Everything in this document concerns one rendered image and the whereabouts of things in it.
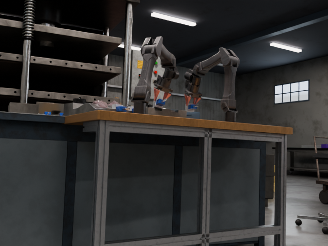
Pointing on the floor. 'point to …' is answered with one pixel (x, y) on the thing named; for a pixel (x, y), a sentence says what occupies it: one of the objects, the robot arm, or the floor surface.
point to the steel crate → (269, 178)
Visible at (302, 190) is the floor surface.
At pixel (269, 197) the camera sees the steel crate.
